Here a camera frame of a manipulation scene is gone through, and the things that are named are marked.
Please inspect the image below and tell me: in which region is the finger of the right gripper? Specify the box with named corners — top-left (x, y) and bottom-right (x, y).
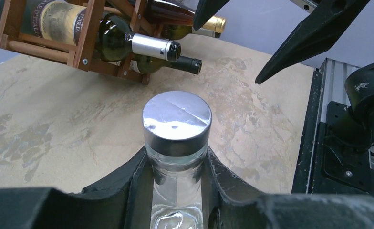
top-left (192, 0), bottom-right (229, 31)
top-left (255, 0), bottom-right (370, 84)

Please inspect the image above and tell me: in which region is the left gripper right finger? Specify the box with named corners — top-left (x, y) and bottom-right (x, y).
top-left (201, 148), bottom-right (374, 229)

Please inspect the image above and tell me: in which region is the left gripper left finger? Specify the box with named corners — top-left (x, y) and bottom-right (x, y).
top-left (0, 148), bottom-right (153, 229)

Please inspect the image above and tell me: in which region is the clear glass bottle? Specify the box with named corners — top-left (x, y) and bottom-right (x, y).
top-left (142, 91), bottom-right (212, 229)

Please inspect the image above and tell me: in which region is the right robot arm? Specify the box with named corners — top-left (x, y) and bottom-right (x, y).
top-left (255, 0), bottom-right (374, 196)

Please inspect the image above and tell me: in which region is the red wine bottle gold cap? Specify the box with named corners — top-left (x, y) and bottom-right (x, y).
top-left (106, 0), bottom-right (227, 34)

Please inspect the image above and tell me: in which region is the green bottle silver neck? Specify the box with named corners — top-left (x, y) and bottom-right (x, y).
top-left (160, 25), bottom-right (221, 40)

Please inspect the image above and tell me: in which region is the dark bottle black cap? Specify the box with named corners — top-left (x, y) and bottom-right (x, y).
top-left (129, 54), bottom-right (202, 74)

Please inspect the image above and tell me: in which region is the dark bottle silver cap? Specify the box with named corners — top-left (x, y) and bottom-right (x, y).
top-left (0, 0), bottom-right (182, 63)

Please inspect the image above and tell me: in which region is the wooden wine rack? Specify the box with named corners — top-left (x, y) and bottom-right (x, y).
top-left (0, 0), bottom-right (163, 84)

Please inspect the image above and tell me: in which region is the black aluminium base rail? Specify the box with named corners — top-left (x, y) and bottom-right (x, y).
top-left (292, 59), bottom-right (374, 197)

